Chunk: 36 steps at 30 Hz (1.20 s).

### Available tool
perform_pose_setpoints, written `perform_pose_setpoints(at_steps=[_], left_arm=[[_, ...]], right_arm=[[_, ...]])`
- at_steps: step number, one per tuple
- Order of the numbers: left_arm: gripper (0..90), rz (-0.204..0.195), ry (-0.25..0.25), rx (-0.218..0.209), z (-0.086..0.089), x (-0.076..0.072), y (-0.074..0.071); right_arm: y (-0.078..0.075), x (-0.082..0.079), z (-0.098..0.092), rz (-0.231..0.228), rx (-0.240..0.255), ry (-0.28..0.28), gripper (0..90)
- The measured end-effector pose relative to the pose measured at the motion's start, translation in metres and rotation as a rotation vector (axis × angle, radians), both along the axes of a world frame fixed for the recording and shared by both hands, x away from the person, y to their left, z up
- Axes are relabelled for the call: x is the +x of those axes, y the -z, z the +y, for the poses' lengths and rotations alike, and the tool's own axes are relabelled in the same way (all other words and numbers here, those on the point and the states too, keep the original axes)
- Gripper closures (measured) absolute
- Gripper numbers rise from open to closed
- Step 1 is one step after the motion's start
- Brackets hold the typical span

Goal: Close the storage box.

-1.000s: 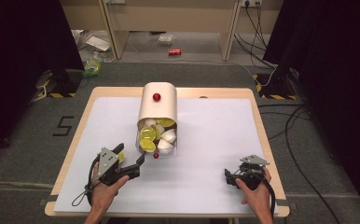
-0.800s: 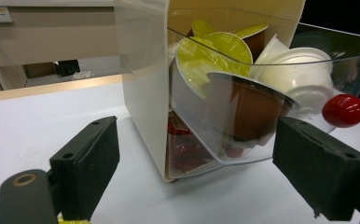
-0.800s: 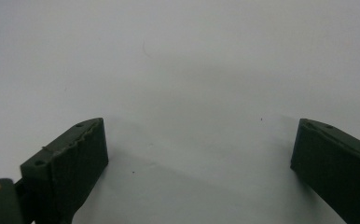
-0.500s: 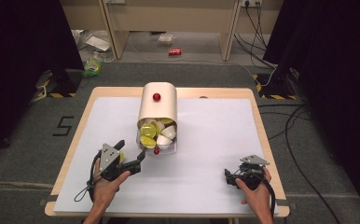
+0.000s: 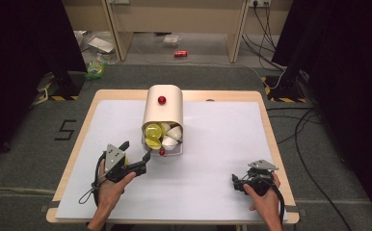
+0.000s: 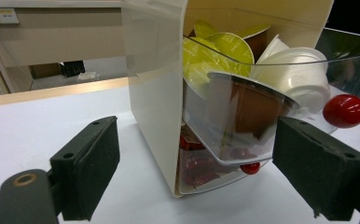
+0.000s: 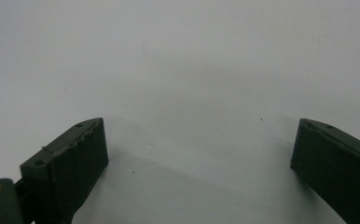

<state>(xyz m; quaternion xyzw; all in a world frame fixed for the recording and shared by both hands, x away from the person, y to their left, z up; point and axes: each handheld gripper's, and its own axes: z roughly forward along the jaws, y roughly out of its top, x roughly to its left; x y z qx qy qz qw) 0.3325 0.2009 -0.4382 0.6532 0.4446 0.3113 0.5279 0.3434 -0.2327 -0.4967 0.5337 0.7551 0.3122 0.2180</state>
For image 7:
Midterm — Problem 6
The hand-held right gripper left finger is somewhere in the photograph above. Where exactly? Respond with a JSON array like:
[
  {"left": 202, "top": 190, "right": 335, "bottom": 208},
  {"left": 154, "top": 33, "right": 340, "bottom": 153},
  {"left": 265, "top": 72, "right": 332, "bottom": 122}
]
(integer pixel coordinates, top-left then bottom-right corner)
[{"left": 20, "top": 117, "right": 109, "bottom": 224}]

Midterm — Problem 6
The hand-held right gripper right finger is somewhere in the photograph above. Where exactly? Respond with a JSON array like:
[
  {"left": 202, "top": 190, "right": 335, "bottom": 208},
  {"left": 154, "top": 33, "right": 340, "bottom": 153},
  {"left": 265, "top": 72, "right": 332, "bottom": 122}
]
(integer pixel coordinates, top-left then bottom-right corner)
[{"left": 290, "top": 118, "right": 360, "bottom": 224}]

